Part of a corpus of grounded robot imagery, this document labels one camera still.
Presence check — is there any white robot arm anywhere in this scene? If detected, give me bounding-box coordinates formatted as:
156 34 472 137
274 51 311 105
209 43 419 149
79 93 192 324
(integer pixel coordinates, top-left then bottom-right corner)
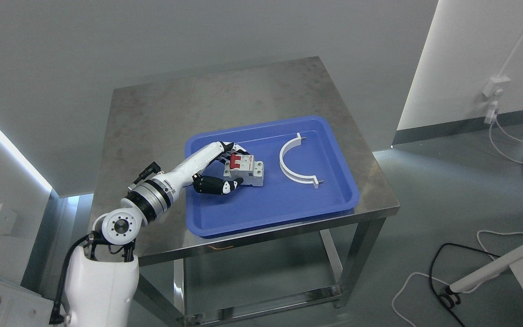
49 162 200 327

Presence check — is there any white semicircular pipe clamp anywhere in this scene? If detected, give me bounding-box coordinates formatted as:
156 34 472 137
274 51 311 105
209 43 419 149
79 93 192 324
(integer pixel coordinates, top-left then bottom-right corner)
278 132 325 189

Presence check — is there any white wall socket box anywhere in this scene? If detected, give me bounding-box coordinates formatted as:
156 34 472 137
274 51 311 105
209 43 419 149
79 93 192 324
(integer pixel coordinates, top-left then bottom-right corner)
482 76 511 98

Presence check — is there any white red circuit breaker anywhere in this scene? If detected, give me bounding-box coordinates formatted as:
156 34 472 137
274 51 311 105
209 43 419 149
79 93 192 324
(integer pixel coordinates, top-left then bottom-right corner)
223 154 264 188

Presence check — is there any stainless steel table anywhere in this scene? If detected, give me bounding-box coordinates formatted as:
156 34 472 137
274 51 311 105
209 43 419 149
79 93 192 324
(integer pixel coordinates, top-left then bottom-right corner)
92 57 400 327

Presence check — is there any blue plastic tray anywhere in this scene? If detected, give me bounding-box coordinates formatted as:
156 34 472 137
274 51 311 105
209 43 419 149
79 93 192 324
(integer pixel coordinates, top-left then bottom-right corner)
185 116 360 238

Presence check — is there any white cable conduit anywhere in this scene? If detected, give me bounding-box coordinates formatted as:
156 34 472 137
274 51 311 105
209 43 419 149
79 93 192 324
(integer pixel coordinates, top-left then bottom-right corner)
498 0 523 80

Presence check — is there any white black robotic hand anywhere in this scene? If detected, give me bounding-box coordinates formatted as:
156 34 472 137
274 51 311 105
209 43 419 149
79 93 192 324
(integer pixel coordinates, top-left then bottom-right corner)
153 141 250 195

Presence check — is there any white power adapter plug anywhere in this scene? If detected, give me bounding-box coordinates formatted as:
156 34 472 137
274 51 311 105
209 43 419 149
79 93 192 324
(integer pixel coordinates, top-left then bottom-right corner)
484 89 503 125

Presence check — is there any white cable on floor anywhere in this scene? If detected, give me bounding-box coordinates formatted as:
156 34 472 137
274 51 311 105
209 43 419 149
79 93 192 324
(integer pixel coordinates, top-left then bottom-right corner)
391 120 523 327

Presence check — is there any black cable on floor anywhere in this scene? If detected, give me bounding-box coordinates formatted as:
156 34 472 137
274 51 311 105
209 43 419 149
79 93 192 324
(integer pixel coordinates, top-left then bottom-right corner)
429 228 523 327

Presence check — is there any white stand leg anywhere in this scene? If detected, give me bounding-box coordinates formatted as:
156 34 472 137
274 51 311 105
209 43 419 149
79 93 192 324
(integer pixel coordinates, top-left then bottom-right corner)
440 229 523 309

